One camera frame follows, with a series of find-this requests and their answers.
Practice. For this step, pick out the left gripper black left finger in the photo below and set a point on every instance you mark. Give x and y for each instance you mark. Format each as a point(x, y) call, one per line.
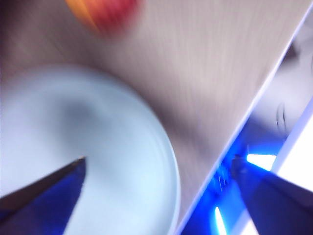
point(41, 208)

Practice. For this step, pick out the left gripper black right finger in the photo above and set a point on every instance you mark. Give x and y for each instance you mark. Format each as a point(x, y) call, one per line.
point(281, 208)

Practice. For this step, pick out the blue plate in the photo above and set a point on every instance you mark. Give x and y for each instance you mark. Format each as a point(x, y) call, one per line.
point(122, 147)

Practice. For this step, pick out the red apple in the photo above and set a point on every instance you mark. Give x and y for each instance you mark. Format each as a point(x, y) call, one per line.
point(110, 12)

